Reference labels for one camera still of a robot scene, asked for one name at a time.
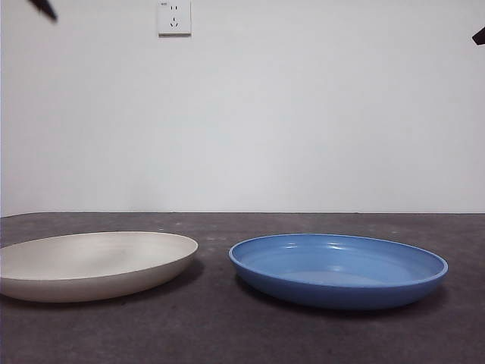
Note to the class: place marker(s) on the blue round plate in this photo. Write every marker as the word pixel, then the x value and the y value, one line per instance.
pixel 333 292

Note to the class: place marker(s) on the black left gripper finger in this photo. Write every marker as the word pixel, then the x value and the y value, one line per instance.
pixel 46 8

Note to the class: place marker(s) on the white wall socket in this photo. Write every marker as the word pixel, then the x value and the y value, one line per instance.
pixel 174 19

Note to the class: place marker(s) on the white round plate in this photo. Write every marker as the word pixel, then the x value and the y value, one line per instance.
pixel 94 265

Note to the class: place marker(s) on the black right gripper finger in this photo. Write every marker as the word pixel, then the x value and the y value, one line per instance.
pixel 479 37

